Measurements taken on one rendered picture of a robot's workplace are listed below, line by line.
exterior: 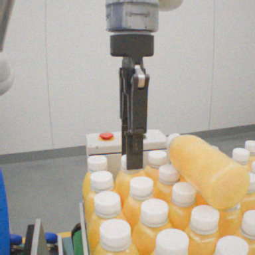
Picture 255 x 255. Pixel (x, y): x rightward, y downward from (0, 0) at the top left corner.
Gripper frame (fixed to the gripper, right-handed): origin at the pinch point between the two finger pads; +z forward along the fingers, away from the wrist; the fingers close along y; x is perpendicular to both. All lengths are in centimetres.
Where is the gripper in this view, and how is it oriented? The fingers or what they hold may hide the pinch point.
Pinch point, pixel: (131, 147)
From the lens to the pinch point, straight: 47.5
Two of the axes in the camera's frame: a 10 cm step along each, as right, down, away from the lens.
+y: 2.2, 2.9, -9.3
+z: 0.0, 9.5, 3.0
